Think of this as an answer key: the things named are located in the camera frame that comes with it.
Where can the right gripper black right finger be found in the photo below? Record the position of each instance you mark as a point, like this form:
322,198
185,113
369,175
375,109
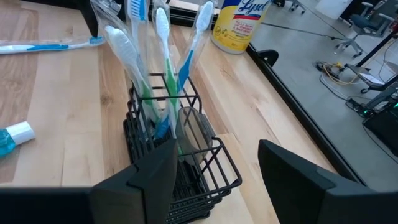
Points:
311,199

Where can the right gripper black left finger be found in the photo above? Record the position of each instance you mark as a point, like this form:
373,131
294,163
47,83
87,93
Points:
149,193

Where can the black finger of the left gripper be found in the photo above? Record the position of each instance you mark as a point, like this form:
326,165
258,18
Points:
90,15

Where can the bagged green white toothbrush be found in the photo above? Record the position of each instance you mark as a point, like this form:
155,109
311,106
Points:
162,28
121,46

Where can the bagged blue white toothbrush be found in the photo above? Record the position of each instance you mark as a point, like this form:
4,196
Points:
46,47
136,9
203,18

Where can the blue mouthwash bottle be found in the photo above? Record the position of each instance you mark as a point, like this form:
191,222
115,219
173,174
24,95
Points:
21,132

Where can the grey translucent plastic cup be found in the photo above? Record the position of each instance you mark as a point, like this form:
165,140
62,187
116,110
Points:
192,137

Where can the black computer case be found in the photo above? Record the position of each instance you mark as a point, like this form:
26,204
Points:
384,130

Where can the floor power strip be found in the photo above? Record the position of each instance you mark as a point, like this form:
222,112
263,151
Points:
326,67

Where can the Lysol wipes canister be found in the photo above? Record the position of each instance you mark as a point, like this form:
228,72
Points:
236,34

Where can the grey office chair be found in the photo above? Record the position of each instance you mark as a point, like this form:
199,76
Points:
295,3
363,21

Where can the white bin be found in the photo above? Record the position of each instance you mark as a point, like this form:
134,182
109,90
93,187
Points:
334,7

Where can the black rail bracket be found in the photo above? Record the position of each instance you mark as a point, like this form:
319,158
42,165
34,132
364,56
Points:
269,56

